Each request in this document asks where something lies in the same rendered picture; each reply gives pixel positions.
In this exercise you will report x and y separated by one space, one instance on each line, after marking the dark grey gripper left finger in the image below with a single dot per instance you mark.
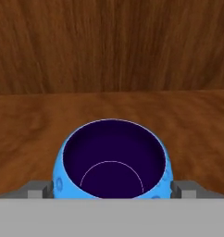
36 189

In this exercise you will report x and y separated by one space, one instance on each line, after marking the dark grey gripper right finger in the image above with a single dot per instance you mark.
187 189

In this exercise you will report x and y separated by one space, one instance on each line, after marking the blue bowl with dark inside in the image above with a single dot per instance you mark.
114 154

